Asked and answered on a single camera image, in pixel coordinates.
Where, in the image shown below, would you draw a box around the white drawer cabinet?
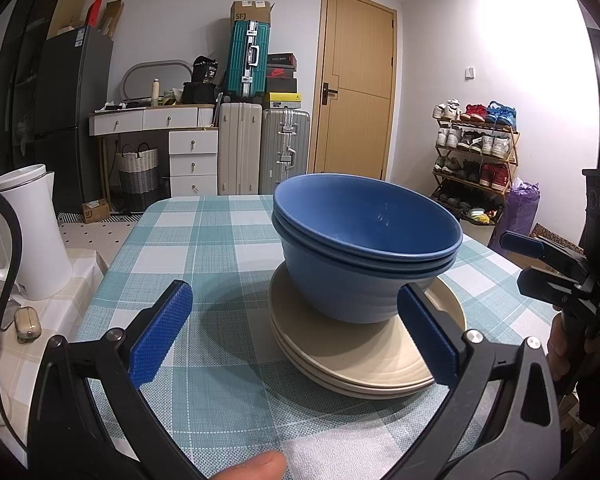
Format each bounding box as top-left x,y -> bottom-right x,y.
168,129 -> 220,197

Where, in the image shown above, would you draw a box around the white electric kettle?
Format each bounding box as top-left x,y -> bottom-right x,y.
0,164 -> 74,301

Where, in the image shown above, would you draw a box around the woven laundry basket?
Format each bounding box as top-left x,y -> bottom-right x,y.
118,142 -> 160,211

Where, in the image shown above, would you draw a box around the beige checked cloth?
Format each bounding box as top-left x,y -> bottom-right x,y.
0,247 -> 108,461

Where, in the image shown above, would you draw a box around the blue bowl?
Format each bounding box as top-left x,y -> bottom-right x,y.
272,173 -> 464,265
280,230 -> 456,325
273,212 -> 462,276

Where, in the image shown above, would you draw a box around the wooden shoe rack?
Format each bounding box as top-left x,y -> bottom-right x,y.
430,115 -> 521,211

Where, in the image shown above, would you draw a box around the black cable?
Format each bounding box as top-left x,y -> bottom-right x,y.
0,181 -> 33,466

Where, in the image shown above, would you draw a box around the cream plate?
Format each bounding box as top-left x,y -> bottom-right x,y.
269,265 -> 467,378
270,310 -> 438,391
275,330 -> 437,401

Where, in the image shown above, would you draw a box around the wooden door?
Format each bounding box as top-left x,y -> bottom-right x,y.
307,0 -> 398,183

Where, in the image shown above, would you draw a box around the white vanity desk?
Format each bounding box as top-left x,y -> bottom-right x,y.
89,104 -> 220,206

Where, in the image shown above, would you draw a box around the small labelled cardboard box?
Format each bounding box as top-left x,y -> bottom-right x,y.
81,199 -> 112,224

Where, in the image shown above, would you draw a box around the beige suitcase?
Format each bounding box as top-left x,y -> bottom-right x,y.
216,102 -> 264,196

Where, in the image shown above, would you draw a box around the open cardboard box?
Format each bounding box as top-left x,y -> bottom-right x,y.
230,1 -> 275,26

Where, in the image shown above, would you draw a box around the printed cardboard box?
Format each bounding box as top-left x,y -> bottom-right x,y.
507,222 -> 586,276

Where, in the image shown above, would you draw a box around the purple bag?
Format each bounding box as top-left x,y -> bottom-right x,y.
502,177 -> 541,248

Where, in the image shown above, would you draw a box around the teal checked tablecloth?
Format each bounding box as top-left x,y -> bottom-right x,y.
72,194 -> 588,480

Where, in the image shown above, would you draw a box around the beige earbud case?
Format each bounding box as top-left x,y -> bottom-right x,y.
14,307 -> 43,343

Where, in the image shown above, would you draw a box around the narrow cardboard box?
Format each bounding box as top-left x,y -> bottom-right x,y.
102,0 -> 126,41

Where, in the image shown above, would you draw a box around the black refrigerator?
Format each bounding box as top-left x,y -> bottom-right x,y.
32,27 -> 115,213

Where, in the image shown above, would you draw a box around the striped rug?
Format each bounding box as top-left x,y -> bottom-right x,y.
57,211 -> 146,223

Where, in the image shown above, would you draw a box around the oval mirror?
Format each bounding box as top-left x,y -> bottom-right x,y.
120,60 -> 192,103

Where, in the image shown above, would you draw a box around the person's right hand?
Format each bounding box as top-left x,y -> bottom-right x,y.
546,309 -> 577,396

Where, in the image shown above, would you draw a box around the white trash bin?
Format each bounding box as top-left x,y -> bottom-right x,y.
460,207 -> 498,248

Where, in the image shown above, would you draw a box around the yellow and black box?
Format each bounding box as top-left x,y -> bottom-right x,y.
263,92 -> 303,110

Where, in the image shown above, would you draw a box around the silver suitcase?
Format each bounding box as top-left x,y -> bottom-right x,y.
259,107 -> 312,195

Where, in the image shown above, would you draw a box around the rows of racked sneakers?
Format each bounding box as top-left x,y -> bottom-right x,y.
431,100 -> 520,211

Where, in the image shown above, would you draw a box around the printed black bag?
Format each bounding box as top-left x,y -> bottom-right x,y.
191,55 -> 221,85

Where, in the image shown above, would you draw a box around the teal suitcase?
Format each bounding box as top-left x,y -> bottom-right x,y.
225,20 -> 272,100

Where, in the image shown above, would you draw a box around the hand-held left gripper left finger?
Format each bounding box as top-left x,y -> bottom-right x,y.
26,279 -> 207,480

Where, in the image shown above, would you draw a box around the person's left hand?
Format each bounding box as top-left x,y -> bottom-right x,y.
205,451 -> 288,480

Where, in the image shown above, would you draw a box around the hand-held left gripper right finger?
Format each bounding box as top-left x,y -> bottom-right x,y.
380,283 -> 565,480

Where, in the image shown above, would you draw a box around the plain black bag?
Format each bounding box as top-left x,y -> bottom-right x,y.
181,81 -> 217,106

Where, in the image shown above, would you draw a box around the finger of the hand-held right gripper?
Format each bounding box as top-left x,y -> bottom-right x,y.
518,266 -> 597,309
499,231 -> 589,277

